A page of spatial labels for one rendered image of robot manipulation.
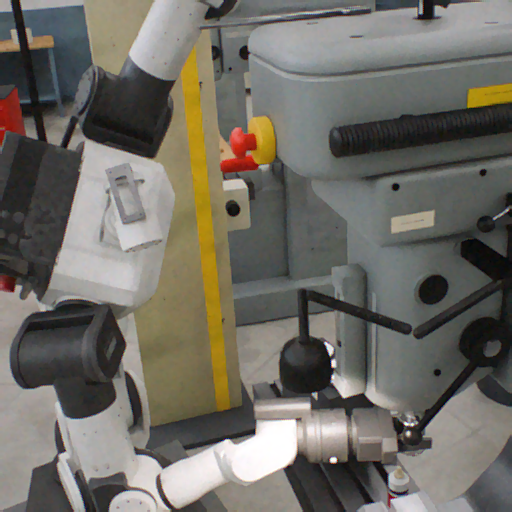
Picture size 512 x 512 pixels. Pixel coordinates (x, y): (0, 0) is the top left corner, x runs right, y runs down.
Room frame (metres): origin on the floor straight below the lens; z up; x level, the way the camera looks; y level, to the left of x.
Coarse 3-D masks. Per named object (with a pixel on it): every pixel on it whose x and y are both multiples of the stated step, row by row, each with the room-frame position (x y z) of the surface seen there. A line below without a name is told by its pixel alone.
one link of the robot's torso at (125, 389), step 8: (40, 304) 1.32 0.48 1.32; (120, 320) 1.34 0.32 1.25; (120, 328) 1.34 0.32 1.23; (120, 368) 1.33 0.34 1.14; (120, 376) 1.33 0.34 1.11; (128, 376) 1.39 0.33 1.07; (120, 384) 1.33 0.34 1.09; (128, 384) 1.36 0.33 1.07; (120, 392) 1.33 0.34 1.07; (128, 392) 1.34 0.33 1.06; (136, 392) 1.36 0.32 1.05; (120, 400) 1.32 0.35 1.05; (128, 400) 1.33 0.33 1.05; (136, 400) 1.34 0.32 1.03; (128, 408) 1.32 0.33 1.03; (136, 408) 1.33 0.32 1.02; (128, 416) 1.32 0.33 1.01; (136, 416) 1.33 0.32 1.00; (128, 424) 1.33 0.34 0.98
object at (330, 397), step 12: (288, 396) 1.37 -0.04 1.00; (300, 396) 1.32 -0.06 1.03; (312, 396) 1.27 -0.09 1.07; (324, 396) 1.23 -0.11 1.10; (336, 396) 1.22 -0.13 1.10; (348, 396) 1.23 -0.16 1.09; (360, 396) 1.24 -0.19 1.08; (312, 408) 1.27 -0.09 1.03; (348, 408) 1.23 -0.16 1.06; (348, 456) 1.23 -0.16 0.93
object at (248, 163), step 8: (224, 160) 0.97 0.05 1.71; (232, 160) 0.97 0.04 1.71; (240, 160) 0.97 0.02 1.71; (248, 160) 0.98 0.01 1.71; (280, 160) 0.99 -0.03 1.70; (224, 168) 0.97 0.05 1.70; (232, 168) 0.97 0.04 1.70; (240, 168) 0.97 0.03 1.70; (248, 168) 0.97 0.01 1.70; (256, 168) 0.98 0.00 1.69
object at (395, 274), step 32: (352, 256) 0.96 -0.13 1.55; (384, 256) 0.86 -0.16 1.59; (416, 256) 0.84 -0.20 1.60; (448, 256) 0.85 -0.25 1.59; (384, 288) 0.86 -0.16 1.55; (416, 288) 0.84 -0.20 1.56; (448, 288) 0.85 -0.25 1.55; (480, 288) 0.87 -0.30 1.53; (416, 320) 0.84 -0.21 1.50; (384, 352) 0.86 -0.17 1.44; (416, 352) 0.84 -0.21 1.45; (448, 352) 0.85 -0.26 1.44; (384, 384) 0.86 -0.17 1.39; (416, 384) 0.84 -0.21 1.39; (448, 384) 0.86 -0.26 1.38
